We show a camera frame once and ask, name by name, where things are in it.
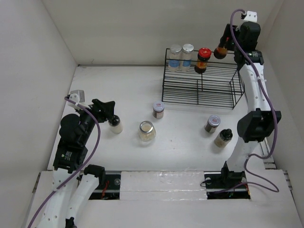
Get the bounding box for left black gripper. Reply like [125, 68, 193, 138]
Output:
[76, 98, 114, 143]

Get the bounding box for red lid sauce jar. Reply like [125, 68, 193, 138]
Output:
[214, 41, 228, 59]
[194, 47, 212, 74]

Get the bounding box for black cap white bottle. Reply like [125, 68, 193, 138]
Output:
[108, 115, 124, 134]

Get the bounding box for glass jar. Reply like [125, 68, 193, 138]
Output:
[138, 121, 156, 146]

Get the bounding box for silver lid spice shaker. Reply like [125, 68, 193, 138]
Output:
[168, 44, 181, 72]

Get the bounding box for black cap beige bottle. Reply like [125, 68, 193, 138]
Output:
[214, 129, 233, 148]

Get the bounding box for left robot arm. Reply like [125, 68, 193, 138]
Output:
[28, 94, 115, 228]

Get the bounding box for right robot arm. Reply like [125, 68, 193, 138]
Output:
[217, 21, 282, 191]

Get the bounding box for white lid dark jar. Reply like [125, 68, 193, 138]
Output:
[152, 101, 164, 119]

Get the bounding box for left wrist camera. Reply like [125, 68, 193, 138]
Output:
[67, 90, 85, 110]

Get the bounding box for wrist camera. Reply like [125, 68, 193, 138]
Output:
[241, 11, 257, 23]
[67, 90, 85, 110]

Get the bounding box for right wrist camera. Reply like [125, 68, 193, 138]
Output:
[241, 11, 257, 23]

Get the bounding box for black wire rack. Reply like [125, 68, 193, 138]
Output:
[161, 48, 244, 109]

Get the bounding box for metal mounting rail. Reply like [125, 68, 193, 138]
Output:
[90, 171, 250, 200]

